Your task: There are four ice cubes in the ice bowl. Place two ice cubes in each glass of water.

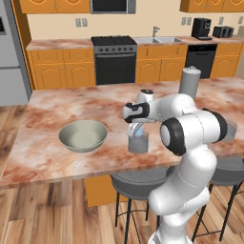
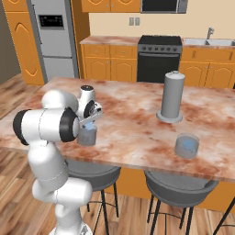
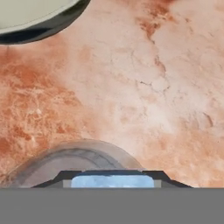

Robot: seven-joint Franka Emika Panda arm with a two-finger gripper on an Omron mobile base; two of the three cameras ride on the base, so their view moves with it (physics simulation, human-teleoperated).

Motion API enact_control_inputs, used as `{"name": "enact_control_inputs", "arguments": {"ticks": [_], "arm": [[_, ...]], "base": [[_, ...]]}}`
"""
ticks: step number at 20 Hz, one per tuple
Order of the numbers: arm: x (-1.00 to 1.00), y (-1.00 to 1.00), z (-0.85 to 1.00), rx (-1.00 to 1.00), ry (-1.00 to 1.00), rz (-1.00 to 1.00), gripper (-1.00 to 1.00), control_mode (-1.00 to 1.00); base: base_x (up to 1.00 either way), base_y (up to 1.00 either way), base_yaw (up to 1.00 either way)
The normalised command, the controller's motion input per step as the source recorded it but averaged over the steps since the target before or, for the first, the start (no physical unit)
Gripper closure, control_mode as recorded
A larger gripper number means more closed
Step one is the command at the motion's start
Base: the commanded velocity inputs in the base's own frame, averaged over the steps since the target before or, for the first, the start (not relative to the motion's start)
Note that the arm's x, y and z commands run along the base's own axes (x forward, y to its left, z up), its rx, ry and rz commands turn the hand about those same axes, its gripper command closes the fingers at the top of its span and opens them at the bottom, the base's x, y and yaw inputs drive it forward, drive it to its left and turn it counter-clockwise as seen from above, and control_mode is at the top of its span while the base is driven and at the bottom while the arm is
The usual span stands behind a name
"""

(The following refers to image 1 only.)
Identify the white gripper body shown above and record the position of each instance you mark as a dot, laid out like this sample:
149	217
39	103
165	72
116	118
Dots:
134	129

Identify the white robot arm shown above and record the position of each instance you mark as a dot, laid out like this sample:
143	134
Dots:
187	158

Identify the grey-green ice bowl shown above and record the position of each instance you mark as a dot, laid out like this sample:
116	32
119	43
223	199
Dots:
83	137

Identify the grey bar stool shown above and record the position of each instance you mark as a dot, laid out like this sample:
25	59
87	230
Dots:
136	184
229	171

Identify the black oven with hob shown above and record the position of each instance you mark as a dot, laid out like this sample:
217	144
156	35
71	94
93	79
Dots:
115	62

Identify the orange base cupboards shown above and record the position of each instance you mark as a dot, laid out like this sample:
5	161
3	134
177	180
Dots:
62	68
160	63
226	60

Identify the orange island cabinet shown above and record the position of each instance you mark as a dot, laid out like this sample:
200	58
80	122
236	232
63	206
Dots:
98	190

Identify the grey cylindrical shaker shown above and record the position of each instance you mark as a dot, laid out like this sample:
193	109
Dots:
190	82

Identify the steel sink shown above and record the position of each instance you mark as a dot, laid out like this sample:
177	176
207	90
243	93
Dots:
157	40

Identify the black dishwasher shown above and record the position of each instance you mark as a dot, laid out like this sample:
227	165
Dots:
200	60

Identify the steel tap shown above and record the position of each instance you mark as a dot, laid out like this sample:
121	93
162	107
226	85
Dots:
155	31

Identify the black coffee machine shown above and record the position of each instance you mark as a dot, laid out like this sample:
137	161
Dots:
201	28

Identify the grey microwave oven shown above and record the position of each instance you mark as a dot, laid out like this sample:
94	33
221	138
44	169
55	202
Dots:
112	5

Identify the black toaster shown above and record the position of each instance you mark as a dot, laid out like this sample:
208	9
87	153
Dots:
223	32

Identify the grey fridge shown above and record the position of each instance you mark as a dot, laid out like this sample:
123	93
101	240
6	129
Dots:
11	57

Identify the grey wall socket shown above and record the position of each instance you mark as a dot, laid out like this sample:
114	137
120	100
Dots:
240	20
186	21
221	20
81	22

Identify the orange wall cupboards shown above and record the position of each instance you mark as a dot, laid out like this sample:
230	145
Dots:
54	5
211	5

